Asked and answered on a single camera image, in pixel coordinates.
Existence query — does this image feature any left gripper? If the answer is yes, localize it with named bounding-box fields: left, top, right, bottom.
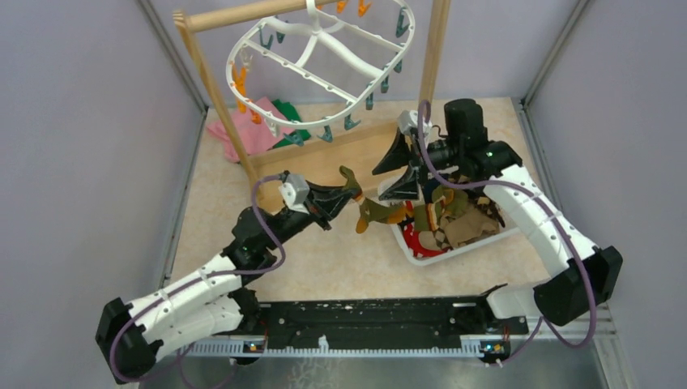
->
left=264, top=181, right=358, bottom=252

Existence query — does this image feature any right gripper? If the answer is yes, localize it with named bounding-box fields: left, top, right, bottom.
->
left=372, top=129, right=462, bottom=202

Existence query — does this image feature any olive striped sock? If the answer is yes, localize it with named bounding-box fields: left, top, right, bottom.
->
left=339, top=165, right=468, bottom=234

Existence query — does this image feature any white oval clip hanger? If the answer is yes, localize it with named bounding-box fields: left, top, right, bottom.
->
left=225, top=0, right=417, bottom=147

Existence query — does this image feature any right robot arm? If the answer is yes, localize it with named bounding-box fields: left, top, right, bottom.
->
left=373, top=99, right=623, bottom=334

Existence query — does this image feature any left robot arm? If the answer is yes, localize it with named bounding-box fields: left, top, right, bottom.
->
left=95, top=173, right=362, bottom=385

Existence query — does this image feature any wooden hanger rack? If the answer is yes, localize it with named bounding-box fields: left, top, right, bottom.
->
left=173, top=0, right=453, bottom=214

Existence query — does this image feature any red white striped sock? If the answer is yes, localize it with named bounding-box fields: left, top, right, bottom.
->
left=398, top=216, right=447, bottom=259

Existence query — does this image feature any green cloth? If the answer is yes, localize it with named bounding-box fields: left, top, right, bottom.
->
left=271, top=99, right=311, bottom=149

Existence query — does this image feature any argyle brown sock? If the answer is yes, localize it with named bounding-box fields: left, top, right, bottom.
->
left=418, top=229, right=452, bottom=252

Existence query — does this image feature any tan ribbed sock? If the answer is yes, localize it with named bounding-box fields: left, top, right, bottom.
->
left=442, top=208, right=501, bottom=249

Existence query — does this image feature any white plastic laundry basket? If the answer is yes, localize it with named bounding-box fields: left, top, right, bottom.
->
left=375, top=179, right=519, bottom=267

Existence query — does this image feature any pink cloth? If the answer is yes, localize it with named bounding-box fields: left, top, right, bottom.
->
left=206, top=96, right=286, bottom=163

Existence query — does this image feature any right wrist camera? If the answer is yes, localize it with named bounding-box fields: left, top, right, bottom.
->
left=396, top=110, right=433, bottom=139

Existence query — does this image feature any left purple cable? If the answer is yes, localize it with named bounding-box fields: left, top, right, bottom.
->
left=109, top=173, right=291, bottom=389

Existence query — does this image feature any purple cable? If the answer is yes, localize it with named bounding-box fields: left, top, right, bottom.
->
left=109, top=173, right=291, bottom=389
left=416, top=99, right=598, bottom=366

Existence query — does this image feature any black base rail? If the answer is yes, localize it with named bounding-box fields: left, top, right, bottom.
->
left=228, top=294, right=530, bottom=363

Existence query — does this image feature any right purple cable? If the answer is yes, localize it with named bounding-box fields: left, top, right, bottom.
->
left=416, top=99, right=598, bottom=366

